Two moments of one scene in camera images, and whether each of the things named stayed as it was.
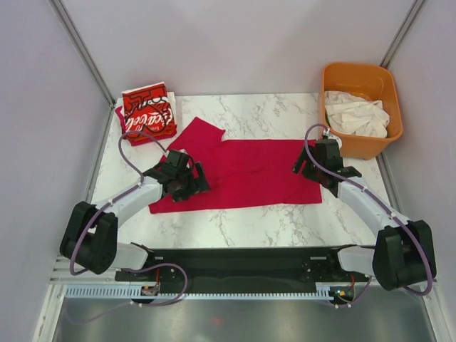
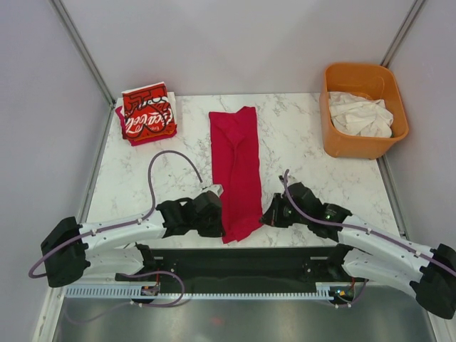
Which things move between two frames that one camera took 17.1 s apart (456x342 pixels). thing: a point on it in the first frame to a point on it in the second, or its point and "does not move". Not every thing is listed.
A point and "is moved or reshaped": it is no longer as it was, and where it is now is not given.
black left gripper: x=198 y=184 to x=217 y=229
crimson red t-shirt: x=241 y=173 is moved or reshaped
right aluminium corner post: x=402 y=32 does not move
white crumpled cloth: x=355 y=115 does not move
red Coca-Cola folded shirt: x=147 y=109 does not move
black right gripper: x=306 y=172 to x=272 y=217
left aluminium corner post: x=70 y=29 does not move
